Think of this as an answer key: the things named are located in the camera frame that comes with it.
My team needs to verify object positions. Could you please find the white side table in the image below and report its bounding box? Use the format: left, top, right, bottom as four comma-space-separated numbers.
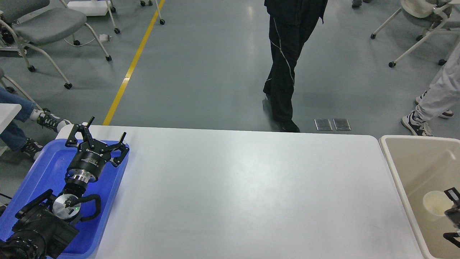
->
0, 103, 22, 134

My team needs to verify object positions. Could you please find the person in white clothes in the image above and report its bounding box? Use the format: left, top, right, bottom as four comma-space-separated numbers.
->
401, 45, 460, 136

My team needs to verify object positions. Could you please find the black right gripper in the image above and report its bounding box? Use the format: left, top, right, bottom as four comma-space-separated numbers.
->
442, 187, 460, 248

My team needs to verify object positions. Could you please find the person in black clothes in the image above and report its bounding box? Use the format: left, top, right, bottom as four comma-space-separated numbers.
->
263, 0, 328, 133

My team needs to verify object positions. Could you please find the white paper cup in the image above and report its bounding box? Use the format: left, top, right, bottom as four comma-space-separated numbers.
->
422, 191, 454, 217

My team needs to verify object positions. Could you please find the metal floor plate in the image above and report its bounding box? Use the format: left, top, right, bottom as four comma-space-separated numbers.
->
314, 119, 332, 131
332, 119, 351, 131

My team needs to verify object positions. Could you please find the person with dark shoes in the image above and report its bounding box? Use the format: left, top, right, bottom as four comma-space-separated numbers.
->
351, 0, 372, 8

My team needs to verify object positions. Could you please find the beige plastic bin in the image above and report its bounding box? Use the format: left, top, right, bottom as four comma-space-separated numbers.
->
379, 135, 460, 259

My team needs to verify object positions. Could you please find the white power adapter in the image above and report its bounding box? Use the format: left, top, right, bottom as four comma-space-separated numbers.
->
98, 34, 111, 42

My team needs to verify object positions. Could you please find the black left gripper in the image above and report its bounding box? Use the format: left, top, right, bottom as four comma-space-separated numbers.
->
65, 116, 130, 182

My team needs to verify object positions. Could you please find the grey office chair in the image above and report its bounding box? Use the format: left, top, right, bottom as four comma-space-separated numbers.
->
0, 0, 112, 90

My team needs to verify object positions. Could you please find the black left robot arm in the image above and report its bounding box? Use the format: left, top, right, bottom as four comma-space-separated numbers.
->
1, 123, 130, 259

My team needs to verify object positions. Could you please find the seated person in jeans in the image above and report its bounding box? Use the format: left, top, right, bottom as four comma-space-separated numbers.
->
0, 86, 72, 161

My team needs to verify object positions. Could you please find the blue plastic tray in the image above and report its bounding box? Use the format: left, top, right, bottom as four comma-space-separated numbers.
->
0, 139, 129, 259

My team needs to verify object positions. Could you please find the metal floor plate left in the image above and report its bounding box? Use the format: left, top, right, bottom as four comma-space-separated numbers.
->
314, 119, 332, 131

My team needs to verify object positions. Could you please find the metal floor plate right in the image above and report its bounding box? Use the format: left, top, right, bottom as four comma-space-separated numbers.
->
332, 119, 351, 131

